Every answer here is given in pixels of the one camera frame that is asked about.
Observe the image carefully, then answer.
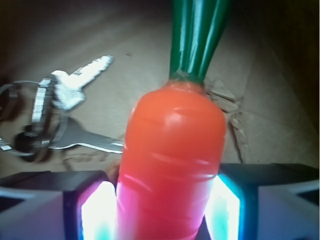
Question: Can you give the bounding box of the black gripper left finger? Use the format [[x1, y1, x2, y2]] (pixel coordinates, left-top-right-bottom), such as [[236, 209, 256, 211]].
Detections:
[[0, 170, 116, 240]]

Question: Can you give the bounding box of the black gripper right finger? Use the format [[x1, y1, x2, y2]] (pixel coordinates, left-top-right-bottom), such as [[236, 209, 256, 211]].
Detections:
[[204, 163, 320, 240]]

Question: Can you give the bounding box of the orange plastic toy carrot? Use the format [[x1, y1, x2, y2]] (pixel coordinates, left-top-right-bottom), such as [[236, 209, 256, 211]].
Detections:
[[115, 0, 231, 240]]

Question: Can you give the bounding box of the silver key pointing up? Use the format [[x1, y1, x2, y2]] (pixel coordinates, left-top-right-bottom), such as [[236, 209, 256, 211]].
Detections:
[[51, 55, 114, 112]]

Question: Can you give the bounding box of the brown paper bag bin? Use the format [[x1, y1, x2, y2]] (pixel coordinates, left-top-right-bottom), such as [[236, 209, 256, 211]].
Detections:
[[0, 0, 319, 168]]

